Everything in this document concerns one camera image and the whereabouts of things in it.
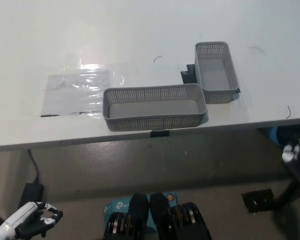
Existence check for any blue object under table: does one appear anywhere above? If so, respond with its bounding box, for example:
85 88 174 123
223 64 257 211
266 127 282 147

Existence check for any black square tape patch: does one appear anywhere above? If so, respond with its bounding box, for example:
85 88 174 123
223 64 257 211
180 63 241 95

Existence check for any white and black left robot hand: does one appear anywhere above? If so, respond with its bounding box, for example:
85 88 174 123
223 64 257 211
4 201 64 238

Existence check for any teal tp-link box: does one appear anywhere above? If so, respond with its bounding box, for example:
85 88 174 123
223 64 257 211
103 191 177 229

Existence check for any black floor tape patch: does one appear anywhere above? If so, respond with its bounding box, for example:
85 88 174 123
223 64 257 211
241 189 276 213

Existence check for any grey perforated plastic basket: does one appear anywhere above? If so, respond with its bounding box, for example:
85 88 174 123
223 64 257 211
194 40 241 105
102 83 207 133

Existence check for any black power adapter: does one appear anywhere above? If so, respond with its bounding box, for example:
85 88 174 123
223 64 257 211
18 182 45 208

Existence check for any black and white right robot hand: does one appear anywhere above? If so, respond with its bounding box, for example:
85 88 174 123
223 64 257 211
281 134 300 181

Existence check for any clear plastic covered paper sheet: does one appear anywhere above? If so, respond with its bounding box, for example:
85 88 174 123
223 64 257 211
38 63 126 118

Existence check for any black power cable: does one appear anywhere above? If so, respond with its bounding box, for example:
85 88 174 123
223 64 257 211
27 149 40 185

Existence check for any black tape on table edge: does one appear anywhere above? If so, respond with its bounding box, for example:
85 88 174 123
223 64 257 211
149 129 171 139

